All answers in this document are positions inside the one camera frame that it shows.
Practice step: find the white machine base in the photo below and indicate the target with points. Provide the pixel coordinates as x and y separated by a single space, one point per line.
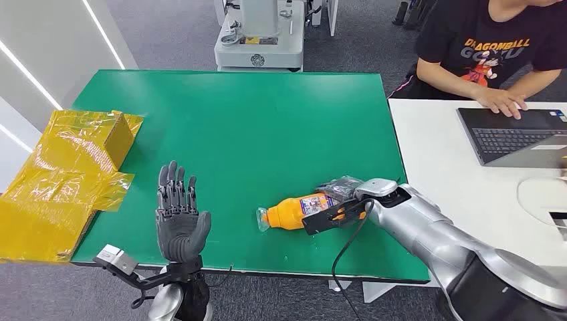
261 44

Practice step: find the white round object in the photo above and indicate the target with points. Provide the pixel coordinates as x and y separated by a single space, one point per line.
538 199

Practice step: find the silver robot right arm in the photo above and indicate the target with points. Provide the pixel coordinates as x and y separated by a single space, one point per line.
443 248

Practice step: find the yellow taped cardboard box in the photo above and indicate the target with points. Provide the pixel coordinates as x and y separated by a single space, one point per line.
62 186

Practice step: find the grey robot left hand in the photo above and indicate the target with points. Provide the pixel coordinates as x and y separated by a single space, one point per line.
181 226

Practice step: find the black laptop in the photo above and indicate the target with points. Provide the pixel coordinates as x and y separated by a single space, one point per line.
514 135

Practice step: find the orange juice bottle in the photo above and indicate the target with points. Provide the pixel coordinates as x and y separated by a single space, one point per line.
288 212

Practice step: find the person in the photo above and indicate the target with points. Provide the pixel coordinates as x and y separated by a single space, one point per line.
483 44

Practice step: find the person's hand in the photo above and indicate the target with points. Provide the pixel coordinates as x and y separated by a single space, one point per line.
503 102

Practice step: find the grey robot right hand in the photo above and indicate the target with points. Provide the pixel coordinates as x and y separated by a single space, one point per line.
339 188

